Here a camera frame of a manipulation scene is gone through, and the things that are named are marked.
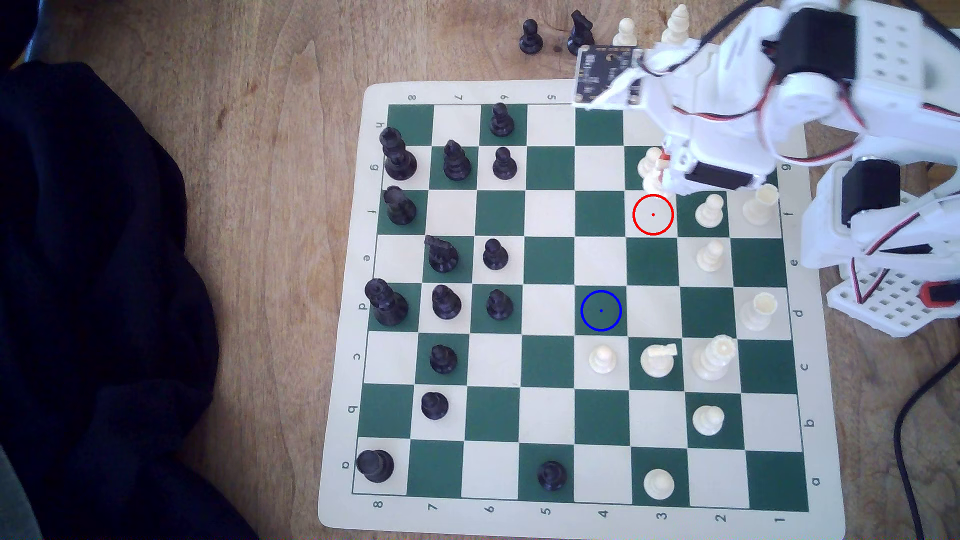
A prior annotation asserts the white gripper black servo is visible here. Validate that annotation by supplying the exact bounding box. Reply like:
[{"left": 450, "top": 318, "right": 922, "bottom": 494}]
[{"left": 643, "top": 41, "right": 777, "bottom": 198}]

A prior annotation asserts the white chess rook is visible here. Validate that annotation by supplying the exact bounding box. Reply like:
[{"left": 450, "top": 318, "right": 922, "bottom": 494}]
[
  {"left": 742, "top": 183, "right": 780, "bottom": 227},
  {"left": 738, "top": 291, "right": 779, "bottom": 333}
]

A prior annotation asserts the green cream chess board mat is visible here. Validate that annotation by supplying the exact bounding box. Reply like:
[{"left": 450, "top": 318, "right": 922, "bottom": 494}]
[{"left": 317, "top": 75, "right": 847, "bottom": 540}]

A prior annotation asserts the white chess bishop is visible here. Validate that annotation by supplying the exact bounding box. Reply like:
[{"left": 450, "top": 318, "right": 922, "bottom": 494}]
[{"left": 663, "top": 3, "right": 691, "bottom": 45}]

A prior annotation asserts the black chess knight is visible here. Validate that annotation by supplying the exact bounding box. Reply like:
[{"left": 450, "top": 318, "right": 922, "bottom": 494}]
[
  {"left": 423, "top": 234, "right": 460, "bottom": 274},
  {"left": 566, "top": 9, "right": 597, "bottom": 57}
]

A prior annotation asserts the black chess bishop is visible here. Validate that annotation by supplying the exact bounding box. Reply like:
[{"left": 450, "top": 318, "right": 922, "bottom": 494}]
[{"left": 442, "top": 139, "right": 473, "bottom": 182}]

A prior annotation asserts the black chess queen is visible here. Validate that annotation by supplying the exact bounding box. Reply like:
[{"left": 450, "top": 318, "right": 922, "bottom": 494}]
[{"left": 378, "top": 126, "right": 419, "bottom": 182}]

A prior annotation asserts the black chess king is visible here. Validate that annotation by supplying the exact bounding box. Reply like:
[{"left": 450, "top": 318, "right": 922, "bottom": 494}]
[{"left": 364, "top": 278, "right": 410, "bottom": 327}]

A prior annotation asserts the black chess rook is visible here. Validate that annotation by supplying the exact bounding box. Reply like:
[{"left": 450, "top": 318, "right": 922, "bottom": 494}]
[{"left": 355, "top": 449, "right": 396, "bottom": 484}]

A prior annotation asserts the black pawn d7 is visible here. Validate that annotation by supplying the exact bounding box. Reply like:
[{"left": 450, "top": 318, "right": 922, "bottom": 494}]
[{"left": 432, "top": 284, "right": 463, "bottom": 321}]

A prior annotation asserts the black bishop f8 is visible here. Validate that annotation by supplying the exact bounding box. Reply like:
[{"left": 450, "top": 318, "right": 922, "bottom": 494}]
[{"left": 383, "top": 186, "right": 418, "bottom": 227}]

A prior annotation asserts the red black clamp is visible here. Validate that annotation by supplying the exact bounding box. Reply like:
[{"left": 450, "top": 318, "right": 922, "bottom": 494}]
[{"left": 921, "top": 280, "right": 960, "bottom": 309}]

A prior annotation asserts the black cloth jacket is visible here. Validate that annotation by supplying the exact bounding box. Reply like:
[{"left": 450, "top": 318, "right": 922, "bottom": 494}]
[{"left": 0, "top": 61, "right": 260, "bottom": 540}]

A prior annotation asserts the dark chair part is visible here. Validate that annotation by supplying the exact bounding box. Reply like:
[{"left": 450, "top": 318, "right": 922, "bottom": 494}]
[{"left": 0, "top": 0, "right": 46, "bottom": 69}]

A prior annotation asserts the gray fabric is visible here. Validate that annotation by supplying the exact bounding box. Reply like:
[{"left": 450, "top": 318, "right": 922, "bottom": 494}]
[{"left": 0, "top": 444, "right": 44, "bottom": 540}]

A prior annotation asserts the black camera circuit board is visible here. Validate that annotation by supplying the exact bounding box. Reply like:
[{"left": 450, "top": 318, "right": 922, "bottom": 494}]
[{"left": 575, "top": 45, "right": 645, "bottom": 108}]

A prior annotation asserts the black camera cable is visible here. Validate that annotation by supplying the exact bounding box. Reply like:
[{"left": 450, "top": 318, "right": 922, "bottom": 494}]
[{"left": 641, "top": 0, "right": 766, "bottom": 76}]

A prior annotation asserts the white perforated base plate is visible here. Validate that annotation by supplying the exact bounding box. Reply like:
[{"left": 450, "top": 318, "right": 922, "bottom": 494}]
[{"left": 826, "top": 264, "right": 960, "bottom": 339}]

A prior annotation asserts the black power cable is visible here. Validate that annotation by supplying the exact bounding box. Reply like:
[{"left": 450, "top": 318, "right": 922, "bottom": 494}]
[{"left": 894, "top": 358, "right": 960, "bottom": 540}]

